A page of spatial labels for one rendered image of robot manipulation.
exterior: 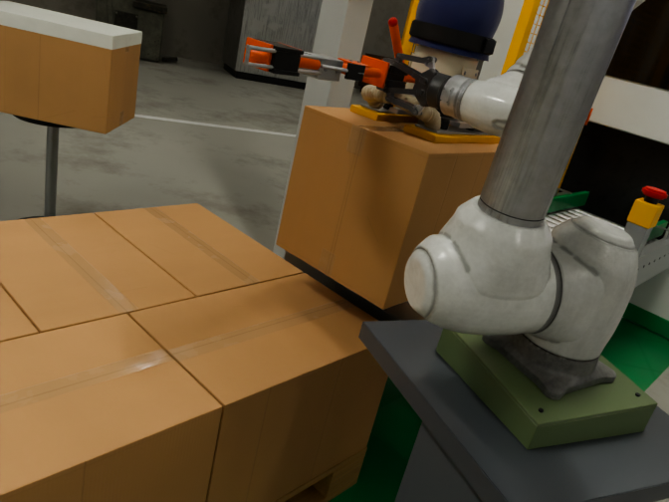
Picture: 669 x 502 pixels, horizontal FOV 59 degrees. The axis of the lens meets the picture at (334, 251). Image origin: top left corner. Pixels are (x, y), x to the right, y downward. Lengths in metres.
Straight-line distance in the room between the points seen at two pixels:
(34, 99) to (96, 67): 0.30
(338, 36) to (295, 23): 6.84
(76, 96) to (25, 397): 1.68
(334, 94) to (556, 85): 2.00
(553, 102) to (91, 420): 0.93
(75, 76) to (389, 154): 1.63
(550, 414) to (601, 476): 0.12
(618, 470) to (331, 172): 0.91
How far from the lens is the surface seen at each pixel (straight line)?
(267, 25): 9.43
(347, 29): 2.75
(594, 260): 1.00
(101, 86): 2.67
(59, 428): 1.18
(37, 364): 1.34
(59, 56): 2.71
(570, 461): 1.06
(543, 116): 0.84
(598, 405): 1.11
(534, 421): 1.01
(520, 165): 0.86
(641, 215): 1.94
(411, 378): 1.08
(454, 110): 1.30
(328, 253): 1.54
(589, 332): 1.06
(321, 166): 1.53
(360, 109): 1.63
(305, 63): 1.24
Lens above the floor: 1.32
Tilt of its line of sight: 22 degrees down
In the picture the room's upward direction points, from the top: 14 degrees clockwise
